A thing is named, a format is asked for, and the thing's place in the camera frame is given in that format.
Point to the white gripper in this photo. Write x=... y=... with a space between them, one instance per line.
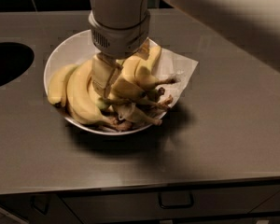
x=122 y=41

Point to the dark cabinet drawer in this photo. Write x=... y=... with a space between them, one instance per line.
x=217 y=202

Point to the white ceramic bowl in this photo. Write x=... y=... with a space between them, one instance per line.
x=62 y=56

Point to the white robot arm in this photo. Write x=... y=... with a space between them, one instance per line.
x=120 y=27

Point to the yellow banana behind top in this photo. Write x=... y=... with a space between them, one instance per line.
x=152 y=97

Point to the black left cabinet handle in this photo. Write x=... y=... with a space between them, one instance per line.
x=40 y=203

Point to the dark round sink opening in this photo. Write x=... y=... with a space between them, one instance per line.
x=15 y=59

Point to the rightmost yellow banana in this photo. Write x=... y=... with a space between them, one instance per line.
x=143 y=74

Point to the white paper sheet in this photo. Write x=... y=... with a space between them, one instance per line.
x=170 y=64

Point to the leftmost yellow banana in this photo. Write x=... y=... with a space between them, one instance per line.
x=57 y=87

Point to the large yellow banana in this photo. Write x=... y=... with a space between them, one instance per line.
x=81 y=107

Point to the black drawer handle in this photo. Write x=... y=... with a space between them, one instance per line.
x=175 y=199

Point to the greenish middle banana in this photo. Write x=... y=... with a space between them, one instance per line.
x=104 y=103

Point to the large curved top banana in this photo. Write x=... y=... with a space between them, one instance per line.
x=125 y=86

